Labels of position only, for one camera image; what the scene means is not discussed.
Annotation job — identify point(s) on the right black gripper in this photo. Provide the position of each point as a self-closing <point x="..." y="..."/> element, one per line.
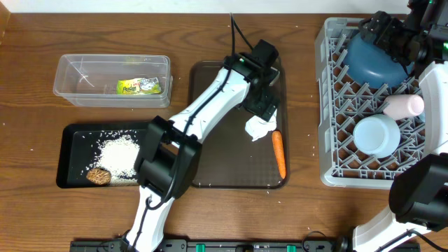
<point x="393" y="26"/>

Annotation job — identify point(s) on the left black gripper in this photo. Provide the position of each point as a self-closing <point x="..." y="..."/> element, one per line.
<point x="263" y="110"/>

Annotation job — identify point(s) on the white napkin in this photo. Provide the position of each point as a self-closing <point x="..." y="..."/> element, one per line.
<point x="257" y="128"/>

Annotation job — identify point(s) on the orange carrot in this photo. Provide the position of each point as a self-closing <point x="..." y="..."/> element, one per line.
<point x="278" y="146"/>

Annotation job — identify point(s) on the dark blue plate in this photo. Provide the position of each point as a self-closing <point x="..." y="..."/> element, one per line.
<point x="369" y="64"/>

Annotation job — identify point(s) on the pink cup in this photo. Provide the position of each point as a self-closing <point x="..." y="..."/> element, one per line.
<point x="403" y="106"/>

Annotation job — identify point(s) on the light blue bowl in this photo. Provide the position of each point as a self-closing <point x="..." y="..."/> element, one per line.
<point x="377" y="135"/>

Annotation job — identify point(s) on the foil wrapper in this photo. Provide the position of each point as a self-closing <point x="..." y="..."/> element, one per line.
<point x="139" y="86"/>

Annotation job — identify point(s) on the pile of white rice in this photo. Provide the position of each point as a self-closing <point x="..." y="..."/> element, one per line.
<point x="115" y="151"/>

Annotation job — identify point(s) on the brown food scrap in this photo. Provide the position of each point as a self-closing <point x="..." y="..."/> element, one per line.
<point x="99" y="176"/>

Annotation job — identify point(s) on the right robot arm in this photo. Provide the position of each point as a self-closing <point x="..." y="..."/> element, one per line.
<point x="417" y="201"/>

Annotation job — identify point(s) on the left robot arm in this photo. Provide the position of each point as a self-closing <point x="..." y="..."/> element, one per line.
<point x="169" y="155"/>

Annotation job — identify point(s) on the grey dishwasher rack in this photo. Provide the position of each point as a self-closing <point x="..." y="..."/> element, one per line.
<point x="343" y="103"/>

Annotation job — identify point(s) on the black waste tray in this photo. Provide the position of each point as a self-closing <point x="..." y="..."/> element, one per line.
<point x="80" y="149"/>

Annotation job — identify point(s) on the dark brown serving tray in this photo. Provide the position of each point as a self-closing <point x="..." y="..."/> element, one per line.
<point x="229" y="158"/>

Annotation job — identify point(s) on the clear plastic bin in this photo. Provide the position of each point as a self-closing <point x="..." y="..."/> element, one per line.
<point x="91" y="79"/>

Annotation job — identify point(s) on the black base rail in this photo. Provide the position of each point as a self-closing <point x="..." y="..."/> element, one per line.
<point x="174" y="245"/>

